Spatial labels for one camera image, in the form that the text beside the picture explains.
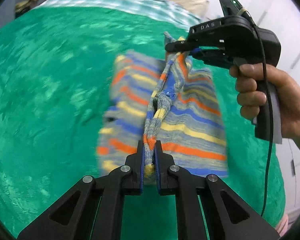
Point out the green white checkered blanket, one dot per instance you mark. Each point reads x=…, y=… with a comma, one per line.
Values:
x=159, y=10

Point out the person's right hand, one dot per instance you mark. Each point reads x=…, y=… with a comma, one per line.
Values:
x=251, y=100

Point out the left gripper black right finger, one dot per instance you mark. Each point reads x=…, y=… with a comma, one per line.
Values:
x=206, y=207

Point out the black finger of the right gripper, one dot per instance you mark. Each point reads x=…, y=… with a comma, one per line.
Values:
x=182, y=46
x=213, y=57

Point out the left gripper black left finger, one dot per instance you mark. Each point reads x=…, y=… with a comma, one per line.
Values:
x=93, y=207

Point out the multicolour striped knit sweater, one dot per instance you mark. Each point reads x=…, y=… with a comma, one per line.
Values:
x=167, y=101

